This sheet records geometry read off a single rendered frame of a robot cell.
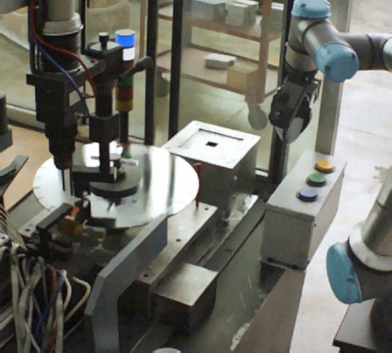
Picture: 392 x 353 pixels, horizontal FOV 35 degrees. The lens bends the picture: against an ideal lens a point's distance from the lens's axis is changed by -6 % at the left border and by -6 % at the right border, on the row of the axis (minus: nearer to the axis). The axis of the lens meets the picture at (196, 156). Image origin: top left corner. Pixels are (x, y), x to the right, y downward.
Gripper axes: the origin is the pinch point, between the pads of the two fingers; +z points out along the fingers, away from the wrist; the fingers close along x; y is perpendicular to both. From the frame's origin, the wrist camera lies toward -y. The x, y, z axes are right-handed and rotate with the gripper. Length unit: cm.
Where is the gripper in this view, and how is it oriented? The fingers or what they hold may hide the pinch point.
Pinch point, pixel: (285, 139)
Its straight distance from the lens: 147.4
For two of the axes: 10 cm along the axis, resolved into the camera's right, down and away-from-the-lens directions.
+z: -0.6, 7.2, 6.9
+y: 5.0, -5.8, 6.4
